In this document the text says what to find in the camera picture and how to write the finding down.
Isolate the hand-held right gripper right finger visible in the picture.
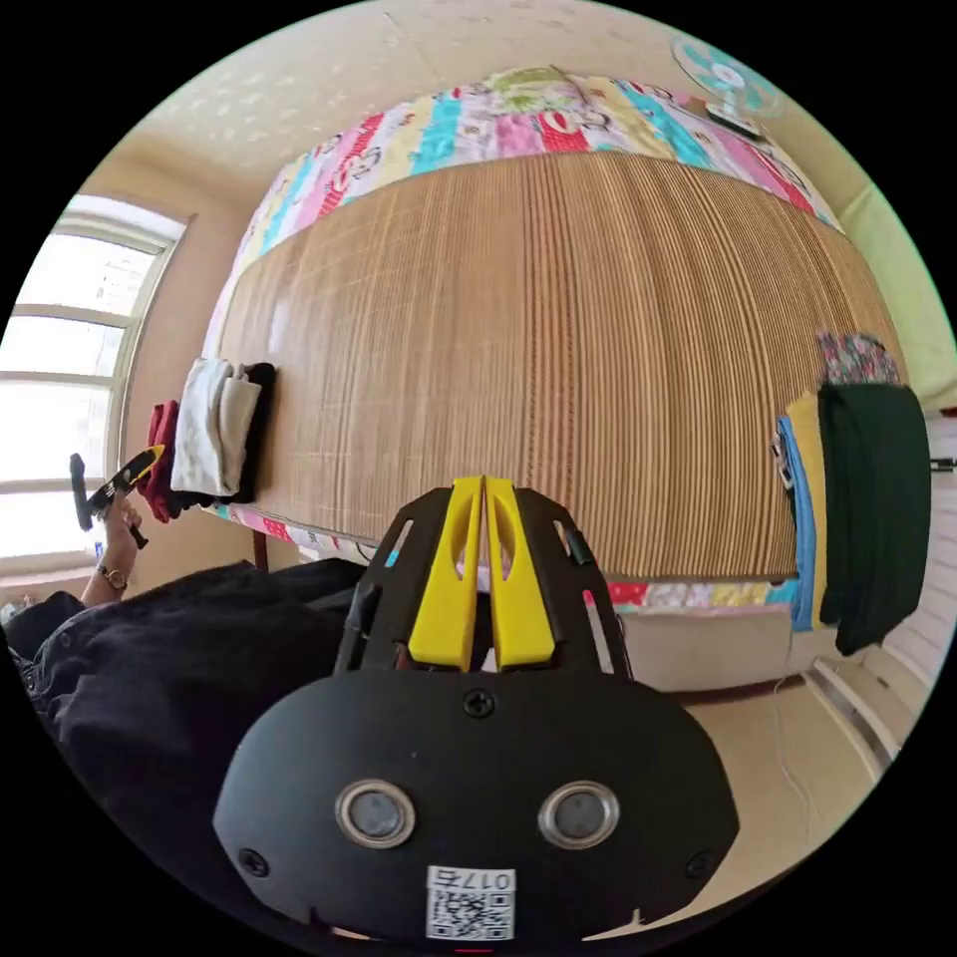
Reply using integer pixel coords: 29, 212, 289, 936
483, 478, 557, 672

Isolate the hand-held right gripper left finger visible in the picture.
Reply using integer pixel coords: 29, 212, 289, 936
407, 478, 485, 672

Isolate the person's left forearm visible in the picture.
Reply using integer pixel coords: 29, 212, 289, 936
79, 561, 133, 608

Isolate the person's left hand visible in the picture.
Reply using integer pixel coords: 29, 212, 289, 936
99, 498, 145, 575

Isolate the pile with white garment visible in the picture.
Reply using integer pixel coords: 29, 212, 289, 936
144, 357, 278, 524

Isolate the window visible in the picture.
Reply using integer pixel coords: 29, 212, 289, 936
0, 192, 192, 581

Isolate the person's body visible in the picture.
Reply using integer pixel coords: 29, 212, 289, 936
5, 556, 375, 910

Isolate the bed with woven mat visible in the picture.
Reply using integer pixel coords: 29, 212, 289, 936
199, 65, 910, 693

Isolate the pile with dark green garment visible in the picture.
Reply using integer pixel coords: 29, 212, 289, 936
770, 328, 934, 659

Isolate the teal fan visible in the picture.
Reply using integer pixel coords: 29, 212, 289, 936
670, 35, 788, 142

